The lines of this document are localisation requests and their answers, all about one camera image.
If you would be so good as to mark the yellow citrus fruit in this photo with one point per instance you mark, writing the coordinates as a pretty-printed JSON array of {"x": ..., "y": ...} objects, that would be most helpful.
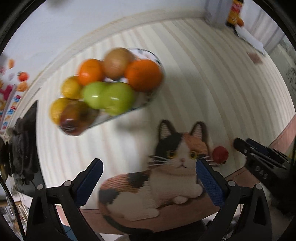
[
  {"x": 56, "y": 109},
  {"x": 69, "y": 87}
]

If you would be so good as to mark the reddish brown round fruit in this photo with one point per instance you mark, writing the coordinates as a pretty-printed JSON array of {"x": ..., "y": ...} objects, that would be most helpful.
[{"x": 74, "y": 115}]

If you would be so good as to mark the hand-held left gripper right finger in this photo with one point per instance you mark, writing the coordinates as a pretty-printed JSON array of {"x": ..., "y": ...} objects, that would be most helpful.
[{"x": 209, "y": 183}]

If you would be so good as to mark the brown square card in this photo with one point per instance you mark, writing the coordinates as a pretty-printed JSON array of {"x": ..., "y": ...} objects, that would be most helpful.
[{"x": 254, "y": 57}]

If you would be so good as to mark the colourful wall stickers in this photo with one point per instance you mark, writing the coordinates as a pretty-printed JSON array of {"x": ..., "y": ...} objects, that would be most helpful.
[{"x": 13, "y": 92}]

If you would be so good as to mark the brown pear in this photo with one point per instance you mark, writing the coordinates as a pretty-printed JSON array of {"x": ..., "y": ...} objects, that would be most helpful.
[{"x": 116, "y": 62}]

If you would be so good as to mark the red cherry tomato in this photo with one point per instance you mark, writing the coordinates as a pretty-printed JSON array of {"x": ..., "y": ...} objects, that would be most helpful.
[{"x": 220, "y": 154}]

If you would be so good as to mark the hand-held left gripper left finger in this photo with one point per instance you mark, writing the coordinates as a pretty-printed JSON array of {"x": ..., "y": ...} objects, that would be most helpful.
[{"x": 90, "y": 183}]

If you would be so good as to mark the green apple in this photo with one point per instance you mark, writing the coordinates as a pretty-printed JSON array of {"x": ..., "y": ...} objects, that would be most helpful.
[
  {"x": 94, "y": 93},
  {"x": 118, "y": 98}
]

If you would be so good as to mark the white paper sheet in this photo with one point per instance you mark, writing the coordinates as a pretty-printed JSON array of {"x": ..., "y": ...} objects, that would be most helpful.
[{"x": 251, "y": 38}]

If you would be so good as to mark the orange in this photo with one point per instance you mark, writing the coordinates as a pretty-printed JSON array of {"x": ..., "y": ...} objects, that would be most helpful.
[
  {"x": 143, "y": 75},
  {"x": 90, "y": 71}
]

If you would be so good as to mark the oval floral deer plate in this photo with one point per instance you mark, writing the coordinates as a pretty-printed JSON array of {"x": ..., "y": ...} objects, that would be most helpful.
[{"x": 144, "y": 53}]

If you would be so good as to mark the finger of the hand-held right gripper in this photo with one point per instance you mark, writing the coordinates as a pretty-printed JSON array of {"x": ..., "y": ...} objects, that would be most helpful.
[
  {"x": 263, "y": 148},
  {"x": 242, "y": 146}
]

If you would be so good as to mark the striped pink-bordered tablecloth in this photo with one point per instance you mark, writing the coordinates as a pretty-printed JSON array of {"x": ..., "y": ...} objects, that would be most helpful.
[{"x": 196, "y": 92}]

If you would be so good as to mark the cat-shaped mat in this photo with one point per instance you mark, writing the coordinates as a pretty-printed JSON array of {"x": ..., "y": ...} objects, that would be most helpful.
[{"x": 175, "y": 180}]

